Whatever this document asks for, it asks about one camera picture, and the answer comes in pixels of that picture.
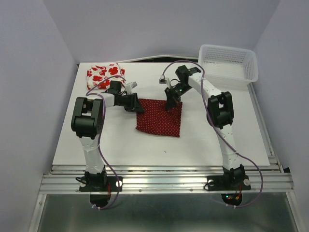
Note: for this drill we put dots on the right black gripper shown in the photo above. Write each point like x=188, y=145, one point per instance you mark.
x=172, y=98

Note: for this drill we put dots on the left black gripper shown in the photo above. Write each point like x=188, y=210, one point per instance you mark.
x=133, y=98

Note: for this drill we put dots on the dark red dotted skirt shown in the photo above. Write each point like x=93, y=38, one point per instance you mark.
x=155, y=120

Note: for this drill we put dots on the white red poppy skirt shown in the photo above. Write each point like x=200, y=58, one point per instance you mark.
x=103, y=74

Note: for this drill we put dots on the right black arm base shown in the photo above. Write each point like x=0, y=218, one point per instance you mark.
x=232, y=192

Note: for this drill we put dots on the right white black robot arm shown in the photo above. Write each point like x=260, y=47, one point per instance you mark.
x=220, y=115

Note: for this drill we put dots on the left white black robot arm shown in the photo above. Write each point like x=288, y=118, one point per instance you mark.
x=87, y=122

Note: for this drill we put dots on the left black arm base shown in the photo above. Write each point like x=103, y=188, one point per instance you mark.
x=103, y=189

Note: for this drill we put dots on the white plastic basket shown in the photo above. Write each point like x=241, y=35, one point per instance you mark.
x=228, y=65

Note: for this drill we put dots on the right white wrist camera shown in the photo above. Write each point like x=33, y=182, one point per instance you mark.
x=164, y=80

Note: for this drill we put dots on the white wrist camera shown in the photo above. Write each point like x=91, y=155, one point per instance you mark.
x=164, y=80
x=129, y=87

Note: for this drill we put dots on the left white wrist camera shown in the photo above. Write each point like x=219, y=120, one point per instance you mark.
x=129, y=87

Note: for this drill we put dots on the aluminium rail frame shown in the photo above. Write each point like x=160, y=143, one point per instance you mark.
x=170, y=198

